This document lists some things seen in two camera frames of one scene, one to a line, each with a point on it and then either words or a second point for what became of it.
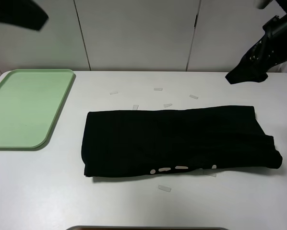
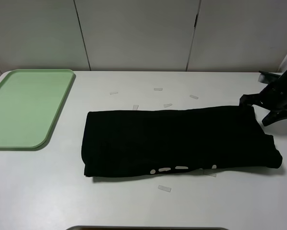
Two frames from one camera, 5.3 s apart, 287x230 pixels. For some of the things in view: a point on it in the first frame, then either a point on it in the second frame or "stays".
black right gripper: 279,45 → 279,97
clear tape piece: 166,105 stays
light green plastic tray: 25,106 stays
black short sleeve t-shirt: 118,143 stays
